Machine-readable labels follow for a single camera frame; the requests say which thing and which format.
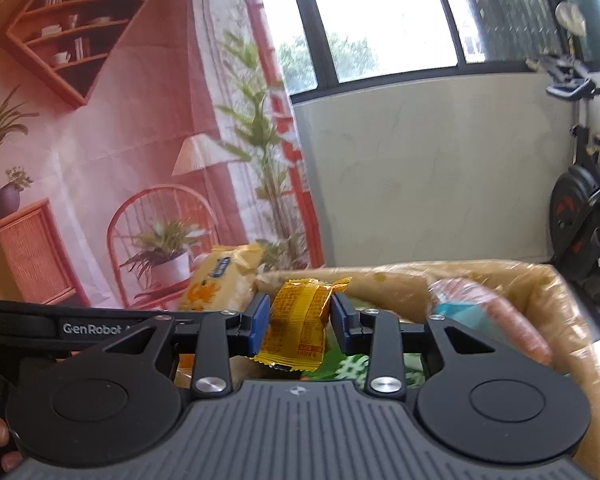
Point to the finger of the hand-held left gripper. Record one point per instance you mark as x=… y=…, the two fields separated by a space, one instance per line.
x=190 y=316

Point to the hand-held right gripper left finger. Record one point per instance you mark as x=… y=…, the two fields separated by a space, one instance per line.
x=260 y=325

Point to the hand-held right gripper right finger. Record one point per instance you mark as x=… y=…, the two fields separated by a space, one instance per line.
x=341 y=325

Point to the yellow snack packet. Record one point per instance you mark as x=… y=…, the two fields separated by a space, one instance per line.
x=295 y=320

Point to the green snack packet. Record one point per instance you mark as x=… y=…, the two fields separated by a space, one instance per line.
x=352 y=366

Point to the pale yellow orange-print packet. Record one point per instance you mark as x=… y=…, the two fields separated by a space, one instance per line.
x=220 y=280

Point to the lined cardboard box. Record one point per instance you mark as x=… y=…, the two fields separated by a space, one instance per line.
x=570 y=300

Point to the pink teal snack packet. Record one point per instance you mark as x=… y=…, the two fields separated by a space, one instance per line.
x=500 y=320

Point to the black exercise bike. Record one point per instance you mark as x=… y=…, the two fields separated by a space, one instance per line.
x=575 y=210

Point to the black framed window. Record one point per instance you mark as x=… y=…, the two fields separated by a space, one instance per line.
x=390 y=10

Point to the metal window grille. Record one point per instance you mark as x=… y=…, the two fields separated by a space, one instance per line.
x=510 y=5

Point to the white lamp head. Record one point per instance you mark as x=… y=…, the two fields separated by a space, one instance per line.
x=570 y=16

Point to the pink room wall poster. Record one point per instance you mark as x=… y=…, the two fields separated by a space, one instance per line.
x=130 y=135

